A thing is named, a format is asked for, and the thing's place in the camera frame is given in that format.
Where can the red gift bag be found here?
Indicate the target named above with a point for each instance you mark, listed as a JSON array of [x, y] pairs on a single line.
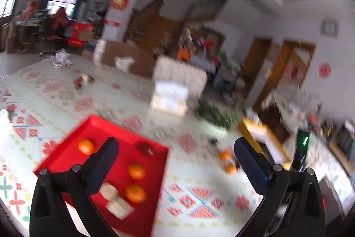
[[79, 34]]

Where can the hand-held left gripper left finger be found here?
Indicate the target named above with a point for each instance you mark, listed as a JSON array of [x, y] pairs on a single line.
[[102, 167]]

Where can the red wall poster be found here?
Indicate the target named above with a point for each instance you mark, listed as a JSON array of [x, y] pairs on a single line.
[[120, 1]]

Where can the yellow taped foam box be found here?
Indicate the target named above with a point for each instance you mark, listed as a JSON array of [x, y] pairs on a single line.
[[244, 126]]

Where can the large orange mandarin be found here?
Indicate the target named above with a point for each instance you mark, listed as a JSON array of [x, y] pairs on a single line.
[[230, 169], [135, 193]]

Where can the wooden door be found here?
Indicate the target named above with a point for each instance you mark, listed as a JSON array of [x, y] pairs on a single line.
[[294, 70]]

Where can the dark purple plum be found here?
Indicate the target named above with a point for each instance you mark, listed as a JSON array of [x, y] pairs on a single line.
[[145, 148]]

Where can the red plastic tray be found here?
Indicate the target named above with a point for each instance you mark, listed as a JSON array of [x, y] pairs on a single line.
[[69, 153]]

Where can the open cardboard box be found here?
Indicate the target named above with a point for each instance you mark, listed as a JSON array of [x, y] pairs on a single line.
[[169, 98]]

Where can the round red wall decoration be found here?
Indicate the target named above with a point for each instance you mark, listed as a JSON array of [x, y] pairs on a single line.
[[324, 70]]

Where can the large brown cardboard box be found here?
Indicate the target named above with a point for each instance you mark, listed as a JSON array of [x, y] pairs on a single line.
[[138, 59]]

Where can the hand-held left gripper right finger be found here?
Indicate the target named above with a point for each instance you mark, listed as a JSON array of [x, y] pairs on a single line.
[[252, 170]]

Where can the green spinach leaves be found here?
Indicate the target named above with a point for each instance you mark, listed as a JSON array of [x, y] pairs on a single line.
[[215, 114]]

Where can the pale sugarcane piece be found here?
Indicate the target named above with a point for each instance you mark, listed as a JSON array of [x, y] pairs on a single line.
[[119, 207], [108, 191]]

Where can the square wall clock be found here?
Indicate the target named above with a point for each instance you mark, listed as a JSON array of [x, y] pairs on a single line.
[[329, 27]]

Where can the small orange mandarin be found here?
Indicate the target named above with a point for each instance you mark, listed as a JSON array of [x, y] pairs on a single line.
[[86, 146], [224, 155], [136, 171]]

